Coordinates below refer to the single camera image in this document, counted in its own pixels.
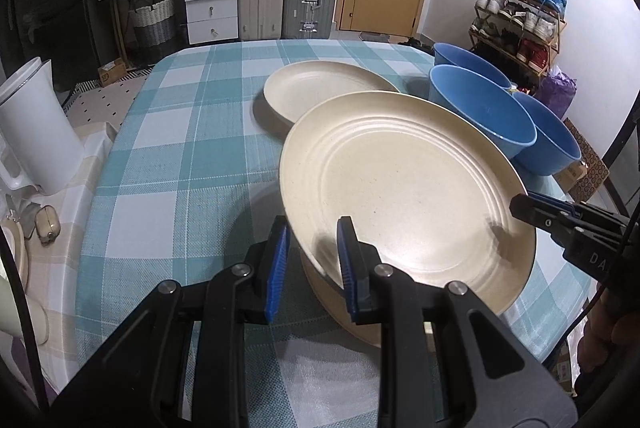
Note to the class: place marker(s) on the small beige case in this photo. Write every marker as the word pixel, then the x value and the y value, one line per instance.
pixel 47 225

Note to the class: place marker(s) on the white electric kettle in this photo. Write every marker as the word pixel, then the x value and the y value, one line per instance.
pixel 35 123

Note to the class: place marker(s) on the printed cardboard box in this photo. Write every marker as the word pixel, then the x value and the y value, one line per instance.
pixel 590 163

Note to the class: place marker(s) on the cream rounded container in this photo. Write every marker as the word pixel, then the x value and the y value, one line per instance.
pixel 22 313

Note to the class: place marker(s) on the beige checked cloth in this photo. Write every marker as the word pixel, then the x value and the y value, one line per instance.
pixel 75 218

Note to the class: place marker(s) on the wooden shoe rack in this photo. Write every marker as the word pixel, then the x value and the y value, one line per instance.
pixel 552 41

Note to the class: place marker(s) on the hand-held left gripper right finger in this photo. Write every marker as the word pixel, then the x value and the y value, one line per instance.
pixel 347 268

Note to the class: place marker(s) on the patterned floor rug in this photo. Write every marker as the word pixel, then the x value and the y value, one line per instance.
pixel 100 106

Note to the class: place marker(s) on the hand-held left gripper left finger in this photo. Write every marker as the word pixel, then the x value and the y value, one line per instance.
pixel 277 268

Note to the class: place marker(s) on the blue bowl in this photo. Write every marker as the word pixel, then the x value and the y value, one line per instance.
pixel 555 143
pixel 475 108
pixel 465 56

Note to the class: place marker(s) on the woven laundry basket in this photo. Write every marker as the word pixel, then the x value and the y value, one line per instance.
pixel 155 26

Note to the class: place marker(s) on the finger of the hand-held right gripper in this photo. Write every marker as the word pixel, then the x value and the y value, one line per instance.
pixel 531 211
pixel 555 203

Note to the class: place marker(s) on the purple bag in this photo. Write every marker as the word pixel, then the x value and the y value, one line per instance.
pixel 560 91

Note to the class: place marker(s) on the scattered sneakers group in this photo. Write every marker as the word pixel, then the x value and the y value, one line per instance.
pixel 415 46

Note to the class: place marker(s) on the large cream plate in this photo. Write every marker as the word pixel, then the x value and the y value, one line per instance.
pixel 330 308
pixel 410 188
pixel 320 93

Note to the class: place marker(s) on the teal checked tablecloth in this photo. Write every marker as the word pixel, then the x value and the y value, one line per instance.
pixel 190 158

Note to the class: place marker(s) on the rows of assorted shoes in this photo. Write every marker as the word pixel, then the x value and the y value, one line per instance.
pixel 530 23

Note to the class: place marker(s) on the person's right hand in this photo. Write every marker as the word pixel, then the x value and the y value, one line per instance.
pixel 607 333

